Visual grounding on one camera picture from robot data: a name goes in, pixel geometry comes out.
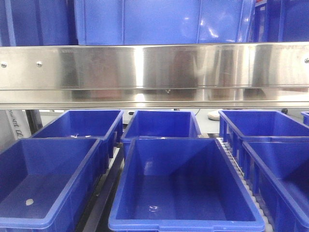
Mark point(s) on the blue bin rear middle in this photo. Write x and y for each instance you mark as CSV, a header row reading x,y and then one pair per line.
x,y
160,124

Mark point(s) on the blue bin rear left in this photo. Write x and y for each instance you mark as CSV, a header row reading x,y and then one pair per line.
x,y
105,125

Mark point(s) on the blue bin lower middle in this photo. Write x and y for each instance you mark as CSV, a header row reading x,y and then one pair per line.
x,y
181,185

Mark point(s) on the blue bin rear right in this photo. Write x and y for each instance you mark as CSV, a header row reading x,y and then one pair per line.
x,y
238,126

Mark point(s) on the blue bin behind tray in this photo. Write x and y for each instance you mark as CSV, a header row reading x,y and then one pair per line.
x,y
154,22

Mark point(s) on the blue bin lower left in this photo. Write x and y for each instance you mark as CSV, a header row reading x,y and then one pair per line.
x,y
46,183

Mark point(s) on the blue bin lower right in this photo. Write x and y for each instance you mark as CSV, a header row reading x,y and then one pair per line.
x,y
279,176

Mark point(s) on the blue bin upper right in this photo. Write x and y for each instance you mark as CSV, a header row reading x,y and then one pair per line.
x,y
281,21

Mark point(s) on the blue bin far left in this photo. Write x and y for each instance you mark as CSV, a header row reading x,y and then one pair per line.
x,y
37,23

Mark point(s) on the stainless steel shelf front rail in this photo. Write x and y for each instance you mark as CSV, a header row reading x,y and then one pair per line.
x,y
219,75

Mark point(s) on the black roller track rail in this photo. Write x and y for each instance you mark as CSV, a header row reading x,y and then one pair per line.
x,y
227,149

